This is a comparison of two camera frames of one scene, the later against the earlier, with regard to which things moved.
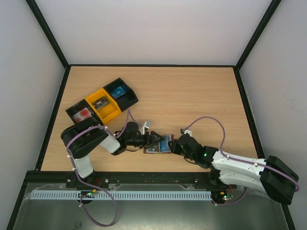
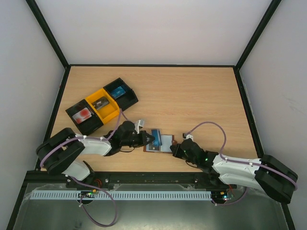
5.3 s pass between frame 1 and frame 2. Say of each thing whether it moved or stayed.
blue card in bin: stayed
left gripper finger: moved
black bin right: stayed
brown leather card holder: stayed
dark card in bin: stayed
